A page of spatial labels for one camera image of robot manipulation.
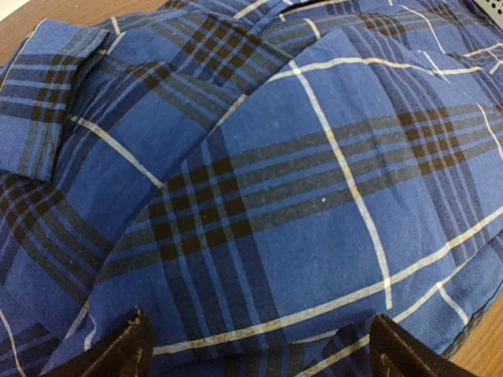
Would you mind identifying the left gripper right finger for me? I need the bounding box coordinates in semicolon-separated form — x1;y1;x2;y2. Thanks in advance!
369;315;475;377

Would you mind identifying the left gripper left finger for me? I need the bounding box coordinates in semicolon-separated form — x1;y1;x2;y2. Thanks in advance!
42;309;155;376

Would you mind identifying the blue plaid long sleeve shirt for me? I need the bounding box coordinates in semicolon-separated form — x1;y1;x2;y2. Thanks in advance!
1;1;502;376

